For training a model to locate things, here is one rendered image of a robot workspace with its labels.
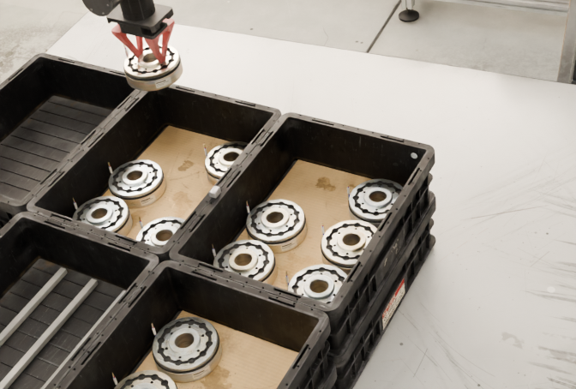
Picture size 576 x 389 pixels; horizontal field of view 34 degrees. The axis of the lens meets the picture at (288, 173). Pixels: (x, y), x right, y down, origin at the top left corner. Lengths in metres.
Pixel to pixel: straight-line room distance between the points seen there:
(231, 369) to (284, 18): 2.48
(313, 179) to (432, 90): 0.51
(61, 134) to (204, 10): 2.01
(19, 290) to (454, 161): 0.88
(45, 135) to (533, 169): 0.99
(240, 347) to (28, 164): 0.67
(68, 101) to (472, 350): 1.01
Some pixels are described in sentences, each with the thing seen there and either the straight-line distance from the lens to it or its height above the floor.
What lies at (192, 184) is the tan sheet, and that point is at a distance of 1.75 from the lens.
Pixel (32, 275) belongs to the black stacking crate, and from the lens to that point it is 1.68.
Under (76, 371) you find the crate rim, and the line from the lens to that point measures 1.38.
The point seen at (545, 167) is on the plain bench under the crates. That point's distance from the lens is 1.92.
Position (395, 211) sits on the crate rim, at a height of 0.93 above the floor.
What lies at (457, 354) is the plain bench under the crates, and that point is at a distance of 1.59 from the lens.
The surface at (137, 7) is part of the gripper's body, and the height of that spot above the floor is 1.18.
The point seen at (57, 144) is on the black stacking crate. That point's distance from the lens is 1.94.
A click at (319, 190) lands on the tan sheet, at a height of 0.83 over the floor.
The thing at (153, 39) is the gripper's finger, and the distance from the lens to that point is 1.62.
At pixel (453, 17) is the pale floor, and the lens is 3.67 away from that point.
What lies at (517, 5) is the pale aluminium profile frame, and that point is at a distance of 3.52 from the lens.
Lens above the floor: 1.96
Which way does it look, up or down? 41 degrees down
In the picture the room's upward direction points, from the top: 9 degrees counter-clockwise
